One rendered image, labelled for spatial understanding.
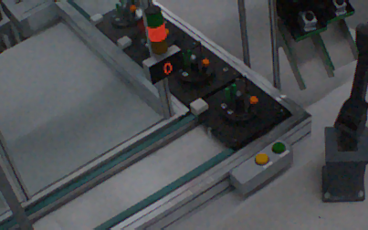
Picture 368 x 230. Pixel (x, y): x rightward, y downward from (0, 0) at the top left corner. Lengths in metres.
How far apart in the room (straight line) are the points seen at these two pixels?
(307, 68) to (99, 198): 0.83
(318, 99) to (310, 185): 0.41
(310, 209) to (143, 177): 0.55
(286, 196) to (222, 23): 0.97
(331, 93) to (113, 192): 0.88
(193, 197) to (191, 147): 0.24
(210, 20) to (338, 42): 0.69
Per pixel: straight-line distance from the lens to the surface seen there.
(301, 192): 1.98
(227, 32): 2.60
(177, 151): 2.05
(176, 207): 1.87
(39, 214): 1.99
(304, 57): 2.14
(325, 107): 2.24
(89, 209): 1.96
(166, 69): 1.92
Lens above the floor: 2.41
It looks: 43 degrees down
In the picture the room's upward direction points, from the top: 10 degrees counter-clockwise
